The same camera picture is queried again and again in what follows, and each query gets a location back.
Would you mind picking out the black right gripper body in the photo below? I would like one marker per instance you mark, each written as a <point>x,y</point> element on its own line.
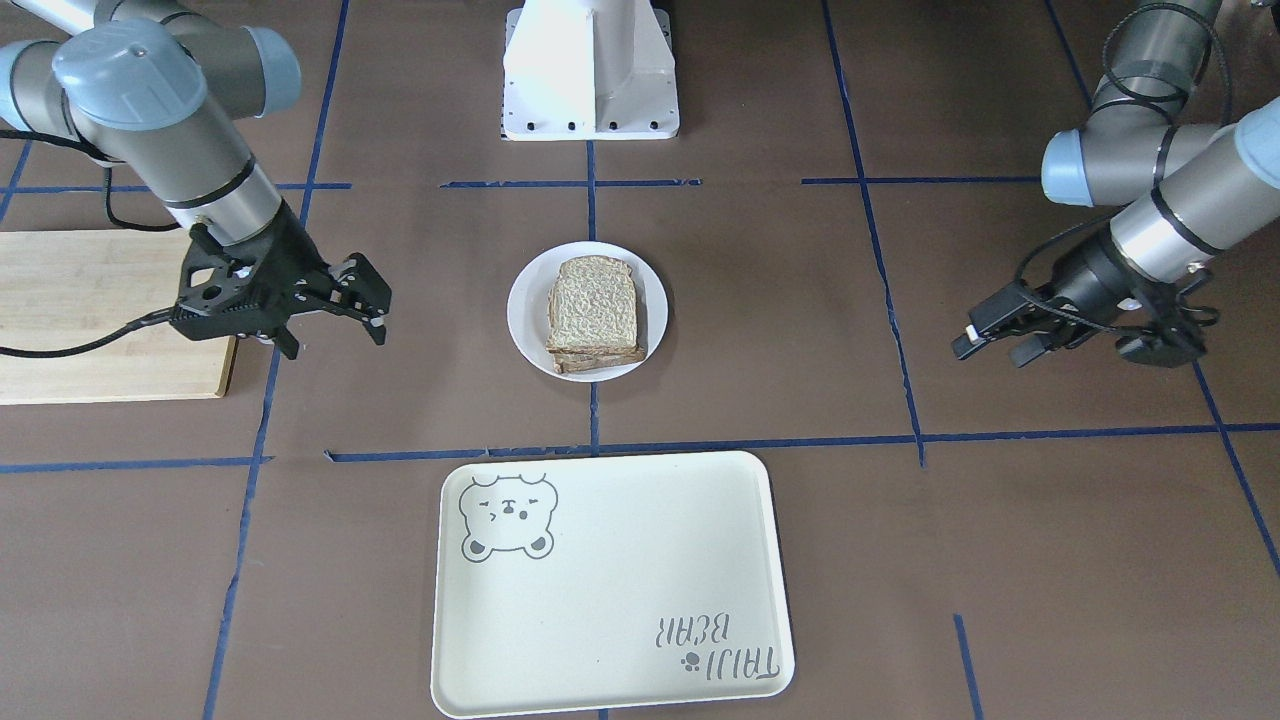
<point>291,257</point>

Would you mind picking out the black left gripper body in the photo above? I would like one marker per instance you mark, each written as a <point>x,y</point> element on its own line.
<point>1082,271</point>

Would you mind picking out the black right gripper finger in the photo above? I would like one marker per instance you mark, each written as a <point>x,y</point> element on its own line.
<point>284,340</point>
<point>355,289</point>

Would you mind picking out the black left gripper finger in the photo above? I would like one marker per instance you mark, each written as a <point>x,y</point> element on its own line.
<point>1006,313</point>
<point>1031,349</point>

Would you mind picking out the white round plate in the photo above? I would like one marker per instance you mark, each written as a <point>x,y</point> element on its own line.
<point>527,306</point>

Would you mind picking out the bread slice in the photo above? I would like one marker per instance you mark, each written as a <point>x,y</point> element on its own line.
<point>593,300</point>

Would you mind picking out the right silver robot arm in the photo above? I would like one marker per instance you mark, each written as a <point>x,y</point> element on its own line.
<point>156,87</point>

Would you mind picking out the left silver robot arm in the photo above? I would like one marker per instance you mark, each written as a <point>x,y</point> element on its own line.
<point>1185,180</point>

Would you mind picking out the bottom bread with egg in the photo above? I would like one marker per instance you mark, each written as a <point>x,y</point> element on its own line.
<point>569,358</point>

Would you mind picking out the wooden cutting board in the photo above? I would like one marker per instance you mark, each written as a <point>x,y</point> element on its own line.
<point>60,289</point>

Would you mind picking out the white mounting column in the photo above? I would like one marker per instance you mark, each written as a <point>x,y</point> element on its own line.
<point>589,71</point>

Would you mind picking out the cream bear tray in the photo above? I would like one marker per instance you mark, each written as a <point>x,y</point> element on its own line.
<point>608,582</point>

